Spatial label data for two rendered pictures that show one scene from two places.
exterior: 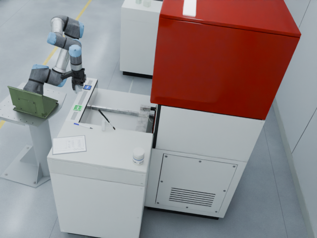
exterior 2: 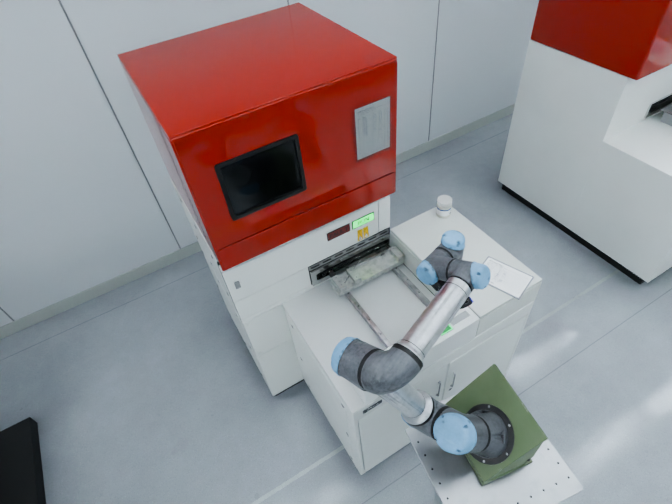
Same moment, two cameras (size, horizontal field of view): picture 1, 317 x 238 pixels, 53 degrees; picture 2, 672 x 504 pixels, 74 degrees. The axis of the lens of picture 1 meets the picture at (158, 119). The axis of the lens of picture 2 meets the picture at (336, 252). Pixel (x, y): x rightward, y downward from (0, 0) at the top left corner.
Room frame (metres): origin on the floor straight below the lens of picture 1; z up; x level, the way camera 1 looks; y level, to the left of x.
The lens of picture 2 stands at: (2.54, 1.29, 2.49)
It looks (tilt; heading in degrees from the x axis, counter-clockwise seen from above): 46 degrees down; 244
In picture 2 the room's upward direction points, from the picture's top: 7 degrees counter-clockwise
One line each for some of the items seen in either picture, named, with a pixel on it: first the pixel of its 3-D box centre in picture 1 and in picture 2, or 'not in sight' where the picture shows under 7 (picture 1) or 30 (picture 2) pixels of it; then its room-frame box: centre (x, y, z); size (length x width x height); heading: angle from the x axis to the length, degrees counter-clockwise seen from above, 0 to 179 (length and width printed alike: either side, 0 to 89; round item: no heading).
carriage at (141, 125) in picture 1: (142, 123); (368, 272); (1.80, 0.12, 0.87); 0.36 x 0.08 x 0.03; 179
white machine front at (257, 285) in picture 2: (161, 93); (314, 255); (2.01, 0.00, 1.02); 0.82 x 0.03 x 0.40; 179
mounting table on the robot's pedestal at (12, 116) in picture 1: (33, 109); (483, 458); (1.91, 1.01, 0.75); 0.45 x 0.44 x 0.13; 80
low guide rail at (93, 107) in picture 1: (122, 111); (364, 314); (1.94, 0.29, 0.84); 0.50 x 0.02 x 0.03; 89
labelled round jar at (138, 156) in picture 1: (138, 156); (444, 206); (1.33, 0.09, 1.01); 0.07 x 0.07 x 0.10
